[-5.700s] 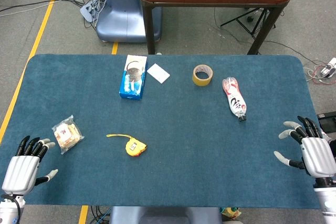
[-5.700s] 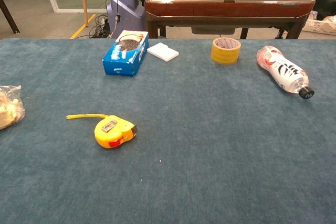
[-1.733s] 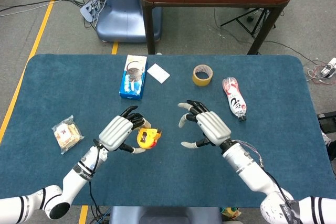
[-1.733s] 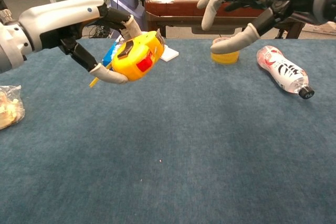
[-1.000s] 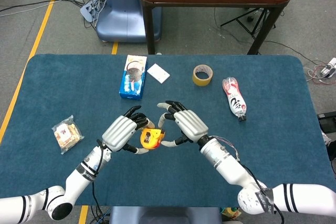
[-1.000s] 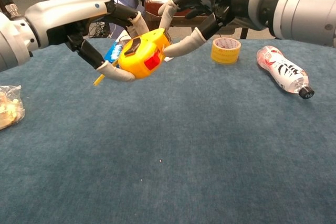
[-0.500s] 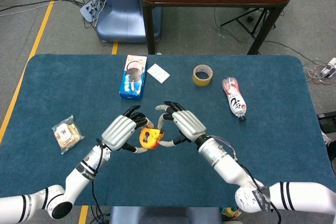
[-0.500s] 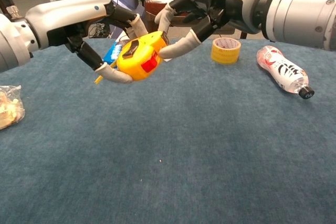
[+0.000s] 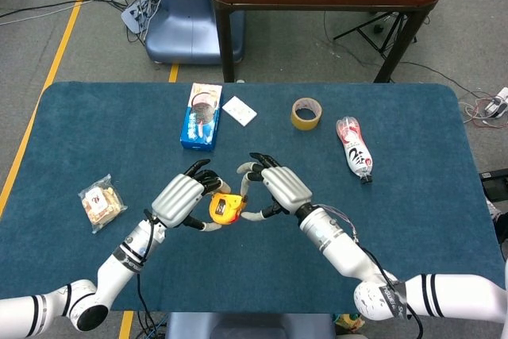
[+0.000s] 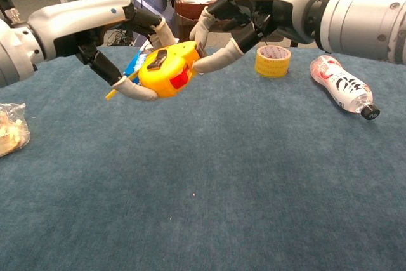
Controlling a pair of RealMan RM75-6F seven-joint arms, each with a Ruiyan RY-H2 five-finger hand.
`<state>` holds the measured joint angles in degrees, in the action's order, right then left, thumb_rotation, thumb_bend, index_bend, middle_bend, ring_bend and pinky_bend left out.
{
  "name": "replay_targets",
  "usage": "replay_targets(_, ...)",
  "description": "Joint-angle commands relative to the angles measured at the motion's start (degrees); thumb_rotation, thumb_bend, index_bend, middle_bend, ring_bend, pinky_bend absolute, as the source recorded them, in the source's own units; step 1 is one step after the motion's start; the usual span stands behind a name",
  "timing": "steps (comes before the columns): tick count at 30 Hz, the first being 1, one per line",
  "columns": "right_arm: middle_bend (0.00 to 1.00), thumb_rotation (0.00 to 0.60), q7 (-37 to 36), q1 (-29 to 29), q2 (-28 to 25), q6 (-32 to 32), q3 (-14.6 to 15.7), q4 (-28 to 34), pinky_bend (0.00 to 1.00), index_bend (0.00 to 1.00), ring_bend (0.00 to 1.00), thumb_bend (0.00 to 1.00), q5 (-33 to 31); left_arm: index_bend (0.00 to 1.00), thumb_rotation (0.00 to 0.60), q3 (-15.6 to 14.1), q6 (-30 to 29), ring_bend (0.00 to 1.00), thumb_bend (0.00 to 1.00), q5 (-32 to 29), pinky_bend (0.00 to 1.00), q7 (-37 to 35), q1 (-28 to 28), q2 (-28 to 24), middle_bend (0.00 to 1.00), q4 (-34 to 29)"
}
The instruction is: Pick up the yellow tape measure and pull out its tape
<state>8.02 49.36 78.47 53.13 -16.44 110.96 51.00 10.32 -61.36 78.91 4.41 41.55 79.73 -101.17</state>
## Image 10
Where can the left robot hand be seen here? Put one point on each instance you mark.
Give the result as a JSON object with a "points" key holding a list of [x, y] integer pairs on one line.
{"points": [[79, 23]]}

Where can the yellow tape measure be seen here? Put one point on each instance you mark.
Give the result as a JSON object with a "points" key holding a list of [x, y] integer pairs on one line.
{"points": [[168, 72]]}

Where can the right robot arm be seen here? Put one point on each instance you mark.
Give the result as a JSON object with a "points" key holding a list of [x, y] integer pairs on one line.
{"points": [[364, 20]]}

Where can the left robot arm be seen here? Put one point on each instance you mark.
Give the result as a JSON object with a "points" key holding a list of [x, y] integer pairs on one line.
{"points": [[14, 52]]}

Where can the yellow adhesive tape roll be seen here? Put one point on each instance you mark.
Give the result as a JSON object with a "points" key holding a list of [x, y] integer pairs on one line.
{"points": [[272, 64]]}

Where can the brown mahjong table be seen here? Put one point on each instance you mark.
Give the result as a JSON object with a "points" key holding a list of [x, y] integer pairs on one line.
{"points": [[196, 1]]}

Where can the blue Oreo cookie box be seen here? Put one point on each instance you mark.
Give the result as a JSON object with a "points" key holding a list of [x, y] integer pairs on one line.
{"points": [[134, 61]]}

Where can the clear plastic drink bottle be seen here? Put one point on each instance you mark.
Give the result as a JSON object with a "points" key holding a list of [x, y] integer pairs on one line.
{"points": [[344, 85]]}

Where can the clear plastic snack bag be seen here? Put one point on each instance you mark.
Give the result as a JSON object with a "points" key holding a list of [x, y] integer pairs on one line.
{"points": [[11, 131]]}

